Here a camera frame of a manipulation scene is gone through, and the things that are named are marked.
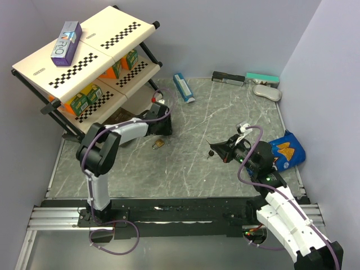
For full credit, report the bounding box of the black long box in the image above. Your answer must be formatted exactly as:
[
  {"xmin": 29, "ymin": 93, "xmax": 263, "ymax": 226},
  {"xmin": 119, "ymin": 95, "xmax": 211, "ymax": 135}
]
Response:
[{"xmin": 211, "ymin": 71, "xmax": 245, "ymax": 87}]

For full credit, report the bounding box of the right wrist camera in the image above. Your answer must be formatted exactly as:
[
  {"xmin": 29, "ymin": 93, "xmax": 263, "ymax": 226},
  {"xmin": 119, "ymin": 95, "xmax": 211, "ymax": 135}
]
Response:
[{"xmin": 236, "ymin": 121, "xmax": 252, "ymax": 141}]

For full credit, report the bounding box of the green scrub daddy box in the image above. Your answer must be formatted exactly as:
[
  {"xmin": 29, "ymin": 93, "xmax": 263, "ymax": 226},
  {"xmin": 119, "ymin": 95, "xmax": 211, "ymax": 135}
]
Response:
[
  {"xmin": 64, "ymin": 93, "xmax": 89, "ymax": 116},
  {"xmin": 81, "ymin": 83, "xmax": 103, "ymax": 105}
]

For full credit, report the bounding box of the teal white box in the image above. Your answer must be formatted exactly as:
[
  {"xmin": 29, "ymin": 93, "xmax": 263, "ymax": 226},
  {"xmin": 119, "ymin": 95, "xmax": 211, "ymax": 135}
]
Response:
[{"xmin": 245, "ymin": 73, "xmax": 280, "ymax": 88}]

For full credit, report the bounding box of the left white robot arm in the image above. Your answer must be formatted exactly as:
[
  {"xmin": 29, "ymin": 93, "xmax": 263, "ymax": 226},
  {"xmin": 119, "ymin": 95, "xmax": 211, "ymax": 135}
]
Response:
[{"xmin": 76, "ymin": 102, "xmax": 173, "ymax": 226}]

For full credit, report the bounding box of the brown paper package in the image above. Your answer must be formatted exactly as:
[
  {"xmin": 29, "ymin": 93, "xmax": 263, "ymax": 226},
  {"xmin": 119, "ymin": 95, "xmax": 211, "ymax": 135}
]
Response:
[{"xmin": 110, "ymin": 107, "xmax": 135, "ymax": 124}]

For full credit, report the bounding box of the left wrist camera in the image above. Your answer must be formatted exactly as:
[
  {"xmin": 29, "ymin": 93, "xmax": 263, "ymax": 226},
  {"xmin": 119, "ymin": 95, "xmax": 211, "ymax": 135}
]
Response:
[{"xmin": 151, "ymin": 96, "xmax": 165, "ymax": 104}]

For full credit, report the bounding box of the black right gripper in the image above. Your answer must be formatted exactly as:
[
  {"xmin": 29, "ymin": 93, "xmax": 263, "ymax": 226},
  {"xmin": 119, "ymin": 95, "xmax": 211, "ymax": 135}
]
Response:
[{"xmin": 211, "ymin": 133, "xmax": 259, "ymax": 173}]

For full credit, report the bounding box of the purple cable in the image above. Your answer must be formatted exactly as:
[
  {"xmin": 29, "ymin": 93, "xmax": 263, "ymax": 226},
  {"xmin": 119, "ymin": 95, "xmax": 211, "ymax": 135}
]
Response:
[
  {"xmin": 237, "ymin": 125, "xmax": 340, "ymax": 270},
  {"xmin": 244, "ymin": 224, "xmax": 286, "ymax": 251},
  {"xmin": 89, "ymin": 218, "xmax": 141, "ymax": 256},
  {"xmin": 80, "ymin": 88, "xmax": 179, "ymax": 214}
]

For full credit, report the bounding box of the orange green box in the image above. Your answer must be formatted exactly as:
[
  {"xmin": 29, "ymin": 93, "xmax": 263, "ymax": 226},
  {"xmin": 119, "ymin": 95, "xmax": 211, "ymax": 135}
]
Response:
[
  {"xmin": 120, "ymin": 49, "xmax": 138, "ymax": 70},
  {"xmin": 99, "ymin": 60, "xmax": 122, "ymax": 79}
]

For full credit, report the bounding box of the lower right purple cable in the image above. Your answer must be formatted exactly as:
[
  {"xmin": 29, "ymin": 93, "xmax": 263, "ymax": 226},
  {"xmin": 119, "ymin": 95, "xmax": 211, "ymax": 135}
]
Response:
[{"xmin": 244, "ymin": 224, "xmax": 286, "ymax": 251}]

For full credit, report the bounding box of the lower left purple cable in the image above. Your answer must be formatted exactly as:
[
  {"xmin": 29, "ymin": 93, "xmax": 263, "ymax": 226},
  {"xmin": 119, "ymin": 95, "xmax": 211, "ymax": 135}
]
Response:
[{"xmin": 89, "ymin": 218, "xmax": 141, "ymax": 256}]

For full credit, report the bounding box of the blue long box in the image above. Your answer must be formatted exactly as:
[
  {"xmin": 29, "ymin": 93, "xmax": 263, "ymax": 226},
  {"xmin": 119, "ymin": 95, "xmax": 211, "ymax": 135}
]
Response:
[{"xmin": 173, "ymin": 73, "xmax": 195, "ymax": 104}]

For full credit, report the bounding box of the purple silver box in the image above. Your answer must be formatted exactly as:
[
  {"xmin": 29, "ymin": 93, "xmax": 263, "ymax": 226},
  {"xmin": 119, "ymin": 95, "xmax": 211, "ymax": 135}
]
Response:
[{"xmin": 51, "ymin": 21, "xmax": 82, "ymax": 67}]

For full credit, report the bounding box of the blue chips bag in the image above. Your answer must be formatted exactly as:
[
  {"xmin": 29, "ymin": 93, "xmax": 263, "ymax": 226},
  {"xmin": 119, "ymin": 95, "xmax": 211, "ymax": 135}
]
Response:
[{"xmin": 269, "ymin": 130, "xmax": 306, "ymax": 172}]

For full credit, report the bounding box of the green Scrub Daddy box front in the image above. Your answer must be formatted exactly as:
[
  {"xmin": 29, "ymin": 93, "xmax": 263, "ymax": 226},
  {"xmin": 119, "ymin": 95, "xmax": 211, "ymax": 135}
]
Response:
[{"xmin": 64, "ymin": 93, "xmax": 89, "ymax": 116}]

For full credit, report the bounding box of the beige checkered shelf rack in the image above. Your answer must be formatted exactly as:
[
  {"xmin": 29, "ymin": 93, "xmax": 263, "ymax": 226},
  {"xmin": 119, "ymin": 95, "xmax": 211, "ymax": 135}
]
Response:
[{"xmin": 12, "ymin": 6, "xmax": 162, "ymax": 141}]

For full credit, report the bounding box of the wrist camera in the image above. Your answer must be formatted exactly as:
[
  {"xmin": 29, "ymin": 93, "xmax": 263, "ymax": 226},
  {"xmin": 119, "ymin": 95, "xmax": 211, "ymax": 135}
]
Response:
[
  {"xmin": 151, "ymin": 96, "xmax": 165, "ymax": 104},
  {"xmin": 236, "ymin": 121, "xmax": 252, "ymax": 141}
]

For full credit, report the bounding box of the brass padlock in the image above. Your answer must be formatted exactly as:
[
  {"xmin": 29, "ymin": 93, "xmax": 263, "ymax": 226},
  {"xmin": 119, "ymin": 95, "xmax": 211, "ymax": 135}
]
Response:
[{"xmin": 152, "ymin": 139, "xmax": 165, "ymax": 150}]

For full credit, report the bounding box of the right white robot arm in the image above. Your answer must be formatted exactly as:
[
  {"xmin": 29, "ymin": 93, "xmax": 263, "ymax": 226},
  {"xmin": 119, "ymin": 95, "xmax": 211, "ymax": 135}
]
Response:
[{"xmin": 209, "ymin": 134, "xmax": 344, "ymax": 269}]

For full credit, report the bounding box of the grey oval case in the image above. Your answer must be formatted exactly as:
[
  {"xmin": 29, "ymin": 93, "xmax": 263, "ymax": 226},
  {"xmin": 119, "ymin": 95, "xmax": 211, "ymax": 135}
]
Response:
[{"xmin": 253, "ymin": 84, "xmax": 282, "ymax": 102}]

